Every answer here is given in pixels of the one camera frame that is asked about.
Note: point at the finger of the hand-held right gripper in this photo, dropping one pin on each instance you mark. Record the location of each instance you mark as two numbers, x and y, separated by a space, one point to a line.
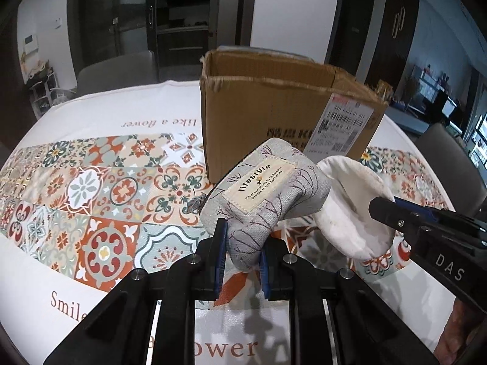
393 213
437 213

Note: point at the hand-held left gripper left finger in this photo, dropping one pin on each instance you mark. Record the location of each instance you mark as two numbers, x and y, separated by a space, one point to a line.
222 258

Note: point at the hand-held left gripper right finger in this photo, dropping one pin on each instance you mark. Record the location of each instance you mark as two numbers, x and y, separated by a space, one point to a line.
266 273

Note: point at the grey branch-print fabric pouch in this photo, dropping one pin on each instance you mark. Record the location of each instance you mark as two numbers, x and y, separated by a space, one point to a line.
262 197

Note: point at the brown cardboard box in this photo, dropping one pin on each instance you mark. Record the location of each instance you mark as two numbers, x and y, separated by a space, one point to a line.
266 121

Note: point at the person's right hand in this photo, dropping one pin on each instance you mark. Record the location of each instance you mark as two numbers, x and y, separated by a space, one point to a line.
462 334

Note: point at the grey dining chair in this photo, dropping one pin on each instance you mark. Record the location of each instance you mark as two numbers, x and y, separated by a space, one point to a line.
118 72
445 159

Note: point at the television screen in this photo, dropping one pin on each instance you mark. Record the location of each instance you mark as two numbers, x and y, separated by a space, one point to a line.
449 107

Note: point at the floral tile-print tablecloth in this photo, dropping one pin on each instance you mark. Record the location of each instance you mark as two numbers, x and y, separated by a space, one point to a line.
95 182

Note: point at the dark wooden door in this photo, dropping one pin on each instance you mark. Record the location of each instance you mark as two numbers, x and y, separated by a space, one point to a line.
350 34

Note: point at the white shoe rack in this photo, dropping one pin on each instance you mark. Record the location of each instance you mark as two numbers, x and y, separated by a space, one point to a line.
43 91

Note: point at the silver refrigerator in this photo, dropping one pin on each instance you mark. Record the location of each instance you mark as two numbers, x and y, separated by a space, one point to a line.
228 7

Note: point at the dark glass sliding door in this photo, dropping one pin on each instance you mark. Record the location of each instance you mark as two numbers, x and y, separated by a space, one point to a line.
110 19

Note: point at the gold clip-shaped wall ornament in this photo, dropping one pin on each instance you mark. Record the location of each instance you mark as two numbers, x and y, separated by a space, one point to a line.
398 22

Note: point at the white wall intercom panel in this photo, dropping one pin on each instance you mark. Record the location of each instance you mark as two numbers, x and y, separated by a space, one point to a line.
30 44

